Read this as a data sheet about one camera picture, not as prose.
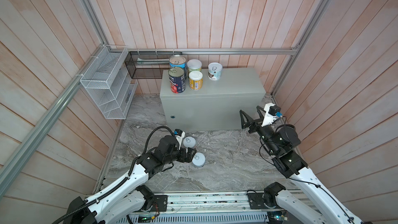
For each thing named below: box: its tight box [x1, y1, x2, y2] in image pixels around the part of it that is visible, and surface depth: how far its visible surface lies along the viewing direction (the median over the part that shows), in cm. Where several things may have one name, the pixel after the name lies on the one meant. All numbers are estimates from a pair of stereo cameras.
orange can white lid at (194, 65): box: [186, 59, 203, 73], surface depth 77 cm
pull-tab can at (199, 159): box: [191, 151, 206, 168], surface depth 83 cm
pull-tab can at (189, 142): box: [182, 135, 197, 148], surface depth 90 cm
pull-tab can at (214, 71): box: [207, 62, 223, 82], surface depth 79 cm
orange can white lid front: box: [188, 70, 204, 91], surface depth 73 cm
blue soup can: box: [168, 54, 187, 79], surface depth 74 cm
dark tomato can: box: [167, 66, 187, 94], surface depth 70 cm
